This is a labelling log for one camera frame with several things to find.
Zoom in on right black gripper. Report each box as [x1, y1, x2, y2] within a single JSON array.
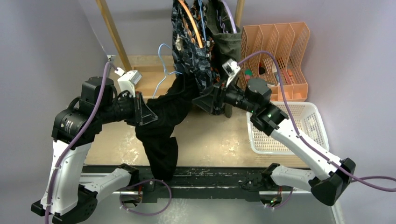
[[192, 73, 257, 115]]

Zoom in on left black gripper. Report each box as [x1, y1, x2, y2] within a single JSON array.
[[98, 91, 158, 126]]

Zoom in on black shorts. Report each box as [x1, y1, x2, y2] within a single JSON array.
[[135, 75, 199, 181]]

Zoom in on light blue wire hanger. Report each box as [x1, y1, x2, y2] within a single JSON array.
[[152, 43, 182, 99]]

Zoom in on dark shark print shorts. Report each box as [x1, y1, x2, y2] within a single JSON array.
[[171, 0, 213, 97]]

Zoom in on white plastic basket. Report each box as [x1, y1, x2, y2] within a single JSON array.
[[246, 101, 330, 155]]

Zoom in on orange hanger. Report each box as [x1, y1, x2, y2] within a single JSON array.
[[178, 0, 203, 48]]

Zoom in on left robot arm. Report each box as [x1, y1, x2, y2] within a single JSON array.
[[31, 77, 158, 224]]

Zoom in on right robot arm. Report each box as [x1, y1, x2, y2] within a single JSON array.
[[192, 78, 356, 206]]

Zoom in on olive green shorts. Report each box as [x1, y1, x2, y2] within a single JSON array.
[[206, 0, 241, 87]]

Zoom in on orange camouflage shorts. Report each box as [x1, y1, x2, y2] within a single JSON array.
[[190, 0, 220, 92]]

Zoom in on lavender wavy hanger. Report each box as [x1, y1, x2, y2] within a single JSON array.
[[216, 0, 237, 34]]

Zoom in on wooden clothes rack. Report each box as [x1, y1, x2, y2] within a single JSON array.
[[95, 0, 246, 99]]

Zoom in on green pink small item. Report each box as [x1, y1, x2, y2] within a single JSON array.
[[244, 69, 254, 82]]

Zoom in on black red small item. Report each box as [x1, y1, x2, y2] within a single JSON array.
[[258, 62, 266, 75]]

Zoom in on white blue marker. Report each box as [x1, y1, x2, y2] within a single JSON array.
[[267, 63, 280, 87]]

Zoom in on orange file organizer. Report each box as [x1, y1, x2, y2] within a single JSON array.
[[239, 22, 311, 101]]

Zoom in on orange pink small item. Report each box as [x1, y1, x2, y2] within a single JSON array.
[[283, 68, 294, 85]]

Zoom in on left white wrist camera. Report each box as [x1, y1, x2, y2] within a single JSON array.
[[114, 67, 142, 98]]

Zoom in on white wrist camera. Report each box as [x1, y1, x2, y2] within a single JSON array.
[[222, 59, 241, 88], [114, 67, 142, 98]]

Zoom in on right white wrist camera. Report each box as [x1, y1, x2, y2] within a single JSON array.
[[222, 59, 241, 88]]

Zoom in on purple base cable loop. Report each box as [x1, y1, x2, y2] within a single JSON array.
[[119, 178, 173, 217]]

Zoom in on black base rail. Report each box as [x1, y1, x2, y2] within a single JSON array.
[[82, 165, 297, 203]]

